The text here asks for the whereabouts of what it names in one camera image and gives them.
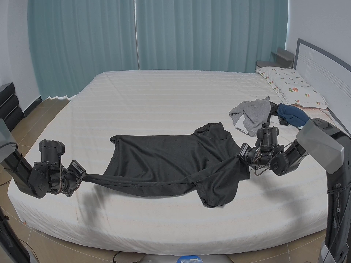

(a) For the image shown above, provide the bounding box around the white printed pillow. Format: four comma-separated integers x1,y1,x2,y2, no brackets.
255,66,329,109

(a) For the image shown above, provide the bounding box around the dark blue garment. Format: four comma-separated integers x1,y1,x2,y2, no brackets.
277,104,311,127

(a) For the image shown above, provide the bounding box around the black T-shirt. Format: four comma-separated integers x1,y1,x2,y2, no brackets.
81,122,251,209

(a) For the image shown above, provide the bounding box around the grey bedside table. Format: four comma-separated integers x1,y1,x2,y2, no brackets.
256,47,295,71

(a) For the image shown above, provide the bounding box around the blue-green curtain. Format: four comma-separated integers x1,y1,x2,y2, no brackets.
135,0,289,73
27,0,137,99

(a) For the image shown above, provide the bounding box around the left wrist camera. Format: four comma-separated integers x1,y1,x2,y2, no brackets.
67,160,86,180

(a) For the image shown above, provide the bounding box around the black chest of drawers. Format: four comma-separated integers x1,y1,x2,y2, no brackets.
0,82,23,132

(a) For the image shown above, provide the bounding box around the pile of clothes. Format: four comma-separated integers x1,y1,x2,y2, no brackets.
229,96,288,137

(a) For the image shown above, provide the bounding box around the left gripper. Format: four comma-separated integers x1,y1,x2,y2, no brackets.
51,167,84,196

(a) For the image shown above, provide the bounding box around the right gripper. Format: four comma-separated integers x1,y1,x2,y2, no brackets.
241,146,272,170

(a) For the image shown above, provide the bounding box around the black cable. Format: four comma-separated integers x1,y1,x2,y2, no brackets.
112,250,132,263

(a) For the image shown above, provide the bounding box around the bed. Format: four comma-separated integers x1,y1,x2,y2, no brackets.
7,39,351,255

